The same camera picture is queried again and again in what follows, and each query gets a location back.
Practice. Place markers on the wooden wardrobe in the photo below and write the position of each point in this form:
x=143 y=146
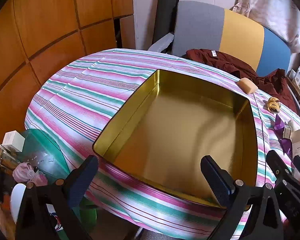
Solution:
x=52 y=17

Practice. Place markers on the pink patterned curtain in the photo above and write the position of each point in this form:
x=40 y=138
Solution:
x=272 y=7

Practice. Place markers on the small green white box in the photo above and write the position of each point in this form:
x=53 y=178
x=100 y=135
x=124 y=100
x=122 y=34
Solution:
x=287 y=131

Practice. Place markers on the green glass side table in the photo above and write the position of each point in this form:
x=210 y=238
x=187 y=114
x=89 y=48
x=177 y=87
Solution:
x=40 y=145

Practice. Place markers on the black rolled mat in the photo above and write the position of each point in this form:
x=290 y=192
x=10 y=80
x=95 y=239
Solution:
x=164 y=12

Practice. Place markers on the pink green striped tablecloth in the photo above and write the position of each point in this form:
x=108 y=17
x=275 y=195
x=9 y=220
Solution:
x=90 y=92

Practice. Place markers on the beige sponge block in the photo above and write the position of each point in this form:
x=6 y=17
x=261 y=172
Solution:
x=247 y=85

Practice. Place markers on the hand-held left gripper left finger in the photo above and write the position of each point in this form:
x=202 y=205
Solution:
x=83 y=180

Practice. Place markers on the grey yellow blue chair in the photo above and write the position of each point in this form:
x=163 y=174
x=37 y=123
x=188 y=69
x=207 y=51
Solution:
x=197 y=25

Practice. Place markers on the purple ribbon bow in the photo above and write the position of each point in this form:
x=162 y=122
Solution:
x=281 y=126

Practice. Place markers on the yellow knitted sock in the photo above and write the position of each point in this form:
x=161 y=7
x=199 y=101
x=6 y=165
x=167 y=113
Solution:
x=273 y=104

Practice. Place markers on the white carton box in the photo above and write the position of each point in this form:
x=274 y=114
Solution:
x=298 y=142

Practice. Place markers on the wooden shelf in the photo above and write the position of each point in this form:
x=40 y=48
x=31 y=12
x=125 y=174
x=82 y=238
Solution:
x=299 y=96

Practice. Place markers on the white round bowl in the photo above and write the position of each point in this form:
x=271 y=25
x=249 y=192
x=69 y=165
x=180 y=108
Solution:
x=17 y=200

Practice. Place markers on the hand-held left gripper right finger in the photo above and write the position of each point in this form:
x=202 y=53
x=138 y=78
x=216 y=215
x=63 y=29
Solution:
x=217 y=178

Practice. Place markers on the maroon shirt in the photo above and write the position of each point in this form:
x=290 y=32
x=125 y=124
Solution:
x=222 y=62

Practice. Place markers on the pink plastic wrapped item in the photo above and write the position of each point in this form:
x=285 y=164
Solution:
x=25 y=173

